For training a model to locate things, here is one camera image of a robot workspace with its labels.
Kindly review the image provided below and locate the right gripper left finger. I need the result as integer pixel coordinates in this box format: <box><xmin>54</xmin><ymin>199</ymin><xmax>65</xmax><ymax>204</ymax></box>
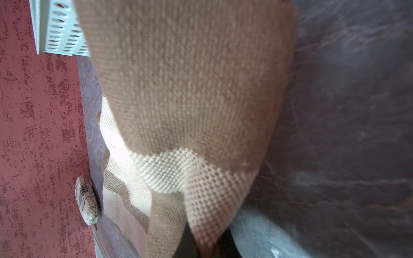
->
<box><xmin>173</xmin><ymin>224</ymin><xmax>199</xmax><ymax>258</ymax></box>

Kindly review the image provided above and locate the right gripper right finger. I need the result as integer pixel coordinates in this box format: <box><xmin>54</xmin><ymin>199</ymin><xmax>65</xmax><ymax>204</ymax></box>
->
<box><xmin>214</xmin><ymin>229</ymin><xmax>242</xmax><ymax>258</ymax></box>

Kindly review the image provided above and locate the brown beige plaid scarf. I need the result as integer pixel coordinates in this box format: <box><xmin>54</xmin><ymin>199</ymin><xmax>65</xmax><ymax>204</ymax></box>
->
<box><xmin>74</xmin><ymin>1</ymin><xmax>298</xmax><ymax>258</ymax></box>

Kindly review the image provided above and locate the light green plastic basket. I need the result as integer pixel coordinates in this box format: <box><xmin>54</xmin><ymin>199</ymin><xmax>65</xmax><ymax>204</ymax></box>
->
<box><xmin>29</xmin><ymin>0</ymin><xmax>90</xmax><ymax>57</ymax></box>

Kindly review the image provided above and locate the rolled beige patterned cloth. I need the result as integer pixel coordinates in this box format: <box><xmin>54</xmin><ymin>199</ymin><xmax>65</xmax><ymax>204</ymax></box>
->
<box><xmin>75</xmin><ymin>176</ymin><xmax>100</xmax><ymax>226</ymax></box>

